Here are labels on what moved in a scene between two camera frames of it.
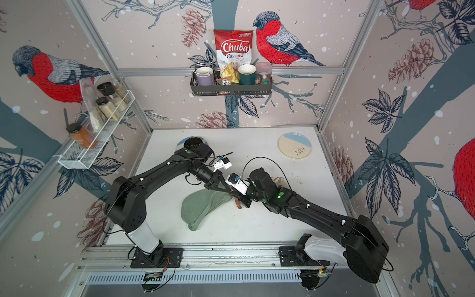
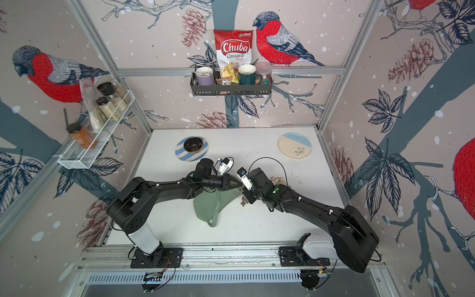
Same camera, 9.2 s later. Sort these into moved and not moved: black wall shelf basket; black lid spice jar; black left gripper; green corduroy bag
Moved: green corduroy bag
Not moved: black lid spice jar; black left gripper; black wall shelf basket
